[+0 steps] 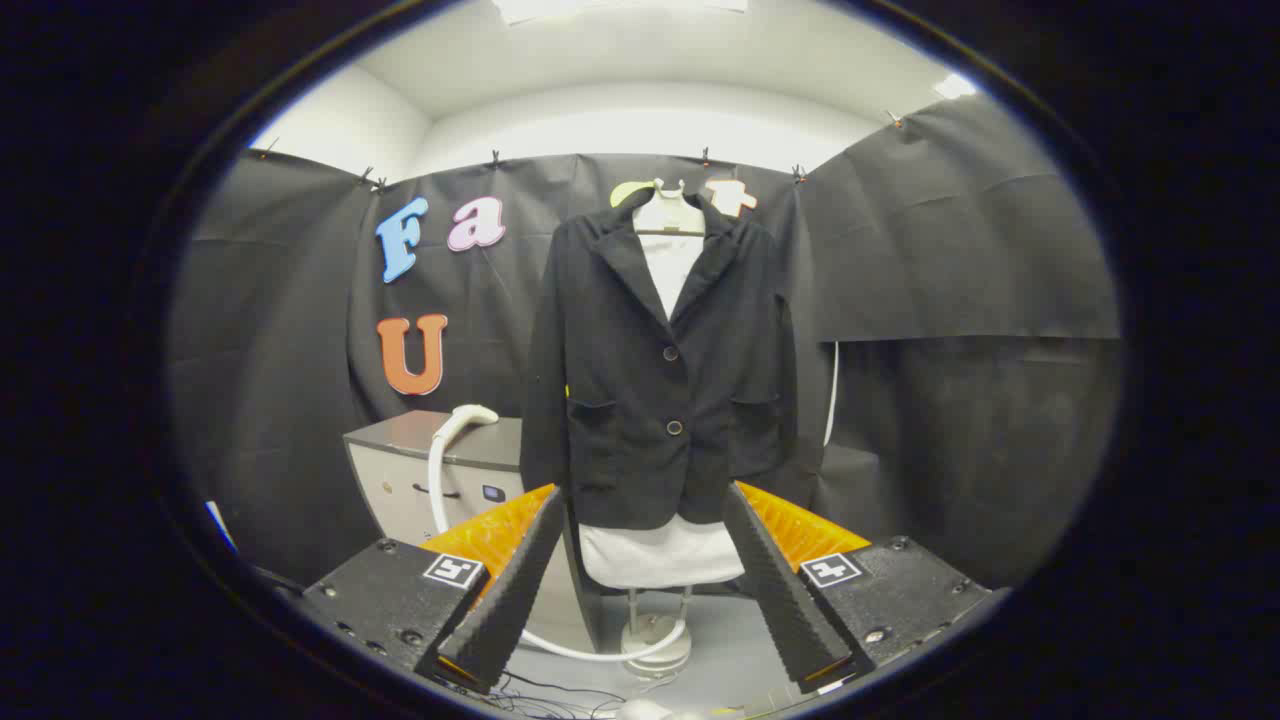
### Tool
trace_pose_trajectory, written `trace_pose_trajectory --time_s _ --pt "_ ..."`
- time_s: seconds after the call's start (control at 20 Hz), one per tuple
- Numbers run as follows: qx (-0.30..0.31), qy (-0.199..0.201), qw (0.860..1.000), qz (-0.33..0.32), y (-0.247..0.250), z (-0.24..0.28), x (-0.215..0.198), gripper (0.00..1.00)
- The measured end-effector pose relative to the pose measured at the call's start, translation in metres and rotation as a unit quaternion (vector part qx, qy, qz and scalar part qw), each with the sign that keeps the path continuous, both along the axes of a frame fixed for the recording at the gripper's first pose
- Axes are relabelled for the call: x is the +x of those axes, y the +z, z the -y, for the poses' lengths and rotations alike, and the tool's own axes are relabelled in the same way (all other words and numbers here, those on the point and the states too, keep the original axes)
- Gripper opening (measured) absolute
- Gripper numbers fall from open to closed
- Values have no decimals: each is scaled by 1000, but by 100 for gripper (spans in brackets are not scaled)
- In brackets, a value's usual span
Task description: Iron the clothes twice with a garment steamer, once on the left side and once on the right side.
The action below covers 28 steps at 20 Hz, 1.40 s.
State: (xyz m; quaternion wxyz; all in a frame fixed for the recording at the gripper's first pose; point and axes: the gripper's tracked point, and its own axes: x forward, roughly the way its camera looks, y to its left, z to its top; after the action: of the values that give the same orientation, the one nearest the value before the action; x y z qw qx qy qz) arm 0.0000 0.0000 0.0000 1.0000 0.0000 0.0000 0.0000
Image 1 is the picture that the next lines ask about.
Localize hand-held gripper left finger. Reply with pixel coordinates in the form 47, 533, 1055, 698
300, 484, 566, 696

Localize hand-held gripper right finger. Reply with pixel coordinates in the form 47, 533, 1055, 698
722, 480, 993, 696

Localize white shirt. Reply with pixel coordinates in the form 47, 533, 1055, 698
578, 235, 746, 589

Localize black blazer jacket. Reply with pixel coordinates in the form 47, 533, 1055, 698
520, 188, 801, 531

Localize round hanger stand base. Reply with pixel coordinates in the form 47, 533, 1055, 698
620, 586, 693, 681

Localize grey cabinet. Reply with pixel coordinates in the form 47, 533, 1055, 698
343, 410, 601, 651

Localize black backdrop cloth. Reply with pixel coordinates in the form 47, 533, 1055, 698
168, 95, 1121, 591

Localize white plastic hanger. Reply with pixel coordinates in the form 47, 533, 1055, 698
633, 178, 707, 238

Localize thin black floor cables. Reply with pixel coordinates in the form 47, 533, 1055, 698
440, 670, 661, 719

